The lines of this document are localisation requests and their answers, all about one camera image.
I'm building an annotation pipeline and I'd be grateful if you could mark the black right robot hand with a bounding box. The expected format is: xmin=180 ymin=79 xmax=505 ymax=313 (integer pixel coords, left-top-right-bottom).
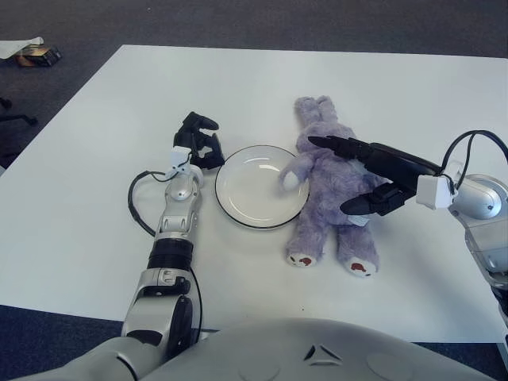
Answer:
xmin=308 ymin=135 xmax=441 ymax=217

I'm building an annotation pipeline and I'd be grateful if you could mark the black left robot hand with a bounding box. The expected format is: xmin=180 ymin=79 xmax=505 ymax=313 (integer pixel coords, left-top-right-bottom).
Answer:
xmin=172 ymin=111 xmax=225 ymax=170

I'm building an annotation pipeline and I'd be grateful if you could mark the purple plush bunny doll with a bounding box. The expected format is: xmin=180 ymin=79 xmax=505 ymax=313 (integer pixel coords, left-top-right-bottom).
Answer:
xmin=277 ymin=94 xmax=390 ymax=279

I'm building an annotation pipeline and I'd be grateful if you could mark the white plate with black rim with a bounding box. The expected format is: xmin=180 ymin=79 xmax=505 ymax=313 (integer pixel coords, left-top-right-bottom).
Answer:
xmin=214 ymin=144 xmax=310 ymax=230

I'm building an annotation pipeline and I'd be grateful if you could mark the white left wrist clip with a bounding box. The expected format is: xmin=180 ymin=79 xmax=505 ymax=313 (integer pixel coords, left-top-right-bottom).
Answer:
xmin=166 ymin=146 xmax=192 ymax=179

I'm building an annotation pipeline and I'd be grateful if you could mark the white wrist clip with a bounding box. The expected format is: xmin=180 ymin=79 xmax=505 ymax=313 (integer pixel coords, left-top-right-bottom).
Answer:
xmin=415 ymin=174 xmax=457 ymax=210
xmin=166 ymin=146 xmax=192 ymax=179

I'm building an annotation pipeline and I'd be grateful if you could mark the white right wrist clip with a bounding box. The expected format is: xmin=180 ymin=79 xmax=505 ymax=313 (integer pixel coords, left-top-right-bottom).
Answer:
xmin=415 ymin=174 xmax=457 ymax=210

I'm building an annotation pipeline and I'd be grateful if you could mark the black office chair base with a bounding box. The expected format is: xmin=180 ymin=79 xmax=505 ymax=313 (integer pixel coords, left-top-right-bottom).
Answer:
xmin=0 ymin=97 xmax=39 ymax=128

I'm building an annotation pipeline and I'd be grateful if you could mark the white paper sheet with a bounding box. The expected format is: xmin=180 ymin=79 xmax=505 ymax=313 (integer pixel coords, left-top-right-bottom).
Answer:
xmin=0 ymin=36 xmax=44 ymax=60

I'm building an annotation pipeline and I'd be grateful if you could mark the grey robot torso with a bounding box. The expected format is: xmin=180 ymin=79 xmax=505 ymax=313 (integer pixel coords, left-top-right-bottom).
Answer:
xmin=39 ymin=317 xmax=497 ymax=381

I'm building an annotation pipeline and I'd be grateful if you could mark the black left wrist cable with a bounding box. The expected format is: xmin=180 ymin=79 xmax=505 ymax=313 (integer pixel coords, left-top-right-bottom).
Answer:
xmin=127 ymin=169 xmax=206 ymax=334

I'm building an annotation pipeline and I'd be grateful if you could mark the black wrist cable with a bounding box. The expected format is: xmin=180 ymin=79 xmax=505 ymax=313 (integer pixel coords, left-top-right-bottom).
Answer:
xmin=438 ymin=129 xmax=508 ymax=187
xmin=127 ymin=169 xmax=206 ymax=334

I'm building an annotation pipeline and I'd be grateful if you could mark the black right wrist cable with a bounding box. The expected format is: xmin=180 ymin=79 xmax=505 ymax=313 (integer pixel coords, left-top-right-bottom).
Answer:
xmin=438 ymin=129 xmax=508 ymax=187

